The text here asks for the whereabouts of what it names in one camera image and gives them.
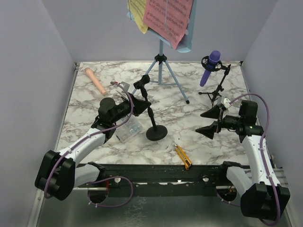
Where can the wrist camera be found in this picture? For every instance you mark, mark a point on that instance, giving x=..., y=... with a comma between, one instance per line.
x=223, y=103
x=122, y=92

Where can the yellow utility knife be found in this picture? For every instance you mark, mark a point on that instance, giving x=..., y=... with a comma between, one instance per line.
x=183, y=156

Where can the yellow sheet music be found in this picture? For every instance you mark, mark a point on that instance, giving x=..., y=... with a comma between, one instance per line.
x=137, y=10

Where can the black tripod mic stand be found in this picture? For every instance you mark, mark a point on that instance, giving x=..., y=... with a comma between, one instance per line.
x=213, y=96

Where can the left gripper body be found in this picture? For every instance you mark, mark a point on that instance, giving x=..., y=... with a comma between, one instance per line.
x=126, y=108

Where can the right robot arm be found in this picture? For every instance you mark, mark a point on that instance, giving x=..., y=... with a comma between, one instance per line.
x=262, y=195

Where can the purple microphone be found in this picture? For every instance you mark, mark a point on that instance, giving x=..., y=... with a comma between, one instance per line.
x=209, y=63

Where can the clear plastic screw box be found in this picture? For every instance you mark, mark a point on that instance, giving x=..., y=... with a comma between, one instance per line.
x=129, y=129

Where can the black round-base mic stand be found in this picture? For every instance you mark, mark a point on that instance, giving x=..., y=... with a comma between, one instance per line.
x=156, y=132

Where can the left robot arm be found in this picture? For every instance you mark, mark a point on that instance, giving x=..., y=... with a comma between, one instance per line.
x=78, y=146

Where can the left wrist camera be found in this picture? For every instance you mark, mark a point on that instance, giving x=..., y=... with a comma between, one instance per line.
x=122, y=92

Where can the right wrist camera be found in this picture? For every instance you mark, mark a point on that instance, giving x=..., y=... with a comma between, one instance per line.
x=223, y=103

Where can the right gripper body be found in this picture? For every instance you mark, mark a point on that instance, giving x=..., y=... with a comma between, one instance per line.
x=219, y=121

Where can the beige microphone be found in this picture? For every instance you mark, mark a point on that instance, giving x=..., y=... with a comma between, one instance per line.
x=91, y=75

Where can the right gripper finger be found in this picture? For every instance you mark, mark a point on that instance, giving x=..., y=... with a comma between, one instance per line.
x=208, y=131
x=213, y=113

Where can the pink sheet music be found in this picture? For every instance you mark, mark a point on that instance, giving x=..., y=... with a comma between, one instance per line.
x=172, y=20

